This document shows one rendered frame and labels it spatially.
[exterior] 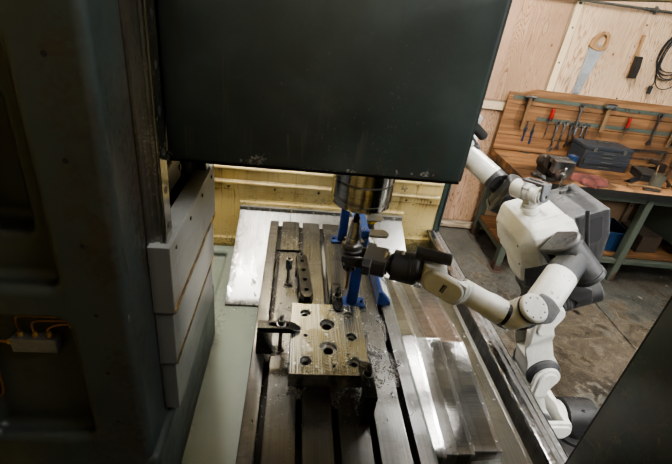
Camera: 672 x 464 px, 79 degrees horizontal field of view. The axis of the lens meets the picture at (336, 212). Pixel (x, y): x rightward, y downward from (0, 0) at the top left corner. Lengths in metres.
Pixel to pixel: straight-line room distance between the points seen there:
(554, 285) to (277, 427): 0.84
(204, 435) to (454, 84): 1.28
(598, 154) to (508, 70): 1.03
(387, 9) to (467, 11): 0.15
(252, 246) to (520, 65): 2.77
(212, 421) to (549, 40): 3.59
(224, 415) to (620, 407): 1.16
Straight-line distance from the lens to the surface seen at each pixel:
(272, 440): 1.20
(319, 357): 1.25
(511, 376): 1.67
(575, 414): 2.39
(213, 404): 1.62
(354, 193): 0.99
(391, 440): 1.24
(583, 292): 1.80
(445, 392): 1.61
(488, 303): 1.18
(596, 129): 4.35
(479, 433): 1.60
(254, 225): 2.17
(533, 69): 3.99
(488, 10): 0.90
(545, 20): 3.97
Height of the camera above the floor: 1.91
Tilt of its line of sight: 28 degrees down
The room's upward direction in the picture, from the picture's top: 8 degrees clockwise
